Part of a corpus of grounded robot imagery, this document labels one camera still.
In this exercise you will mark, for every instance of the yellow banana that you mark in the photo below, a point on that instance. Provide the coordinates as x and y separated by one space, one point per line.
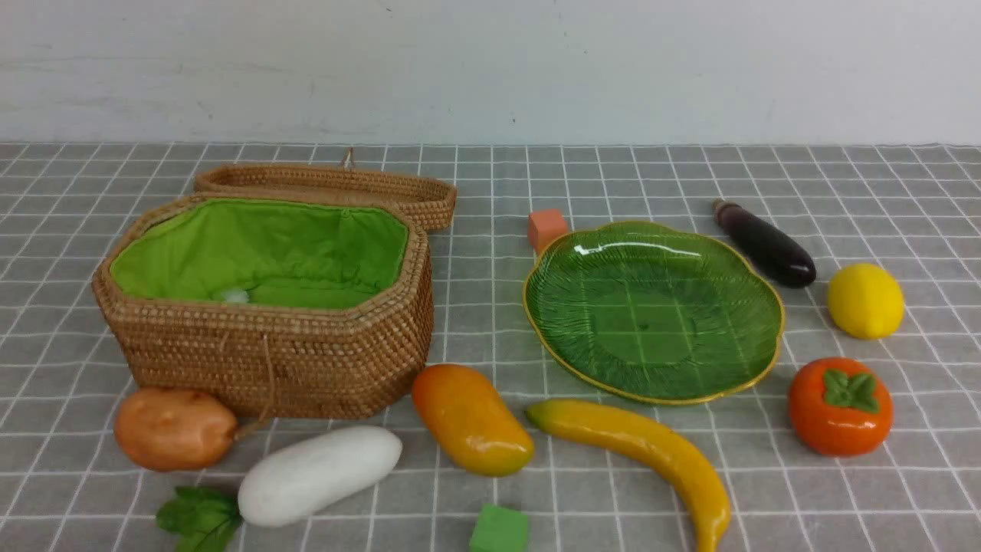
653 444

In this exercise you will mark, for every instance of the dark purple eggplant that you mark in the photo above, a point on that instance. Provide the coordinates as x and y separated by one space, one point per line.
772 251

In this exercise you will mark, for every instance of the orange foam cube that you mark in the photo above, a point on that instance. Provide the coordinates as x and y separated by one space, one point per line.
545 226

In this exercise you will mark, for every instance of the green leafy vegetable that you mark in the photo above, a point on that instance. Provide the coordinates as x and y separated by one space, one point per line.
204 518

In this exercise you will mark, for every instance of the brown potato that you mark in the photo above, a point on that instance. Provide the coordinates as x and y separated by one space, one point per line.
169 430

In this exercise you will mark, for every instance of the yellow lemon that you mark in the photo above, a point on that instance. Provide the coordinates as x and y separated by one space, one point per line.
865 302

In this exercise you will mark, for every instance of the orange yellow mango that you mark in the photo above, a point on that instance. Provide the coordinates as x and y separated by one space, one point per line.
470 421

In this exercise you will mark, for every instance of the orange persimmon green calyx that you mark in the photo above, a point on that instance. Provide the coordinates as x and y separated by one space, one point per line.
838 406

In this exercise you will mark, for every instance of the green foam cube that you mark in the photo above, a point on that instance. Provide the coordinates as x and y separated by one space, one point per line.
499 529

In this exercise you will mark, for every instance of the green glass leaf plate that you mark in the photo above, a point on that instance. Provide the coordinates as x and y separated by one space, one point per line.
653 314

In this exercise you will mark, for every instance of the white radish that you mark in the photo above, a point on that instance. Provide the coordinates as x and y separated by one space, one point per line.
308 476

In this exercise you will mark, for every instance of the woven wicker basket green lining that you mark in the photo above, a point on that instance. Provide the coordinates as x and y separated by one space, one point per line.
277 305

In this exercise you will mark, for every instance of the woven wicker basket lid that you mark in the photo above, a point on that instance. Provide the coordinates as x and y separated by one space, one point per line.
428 202

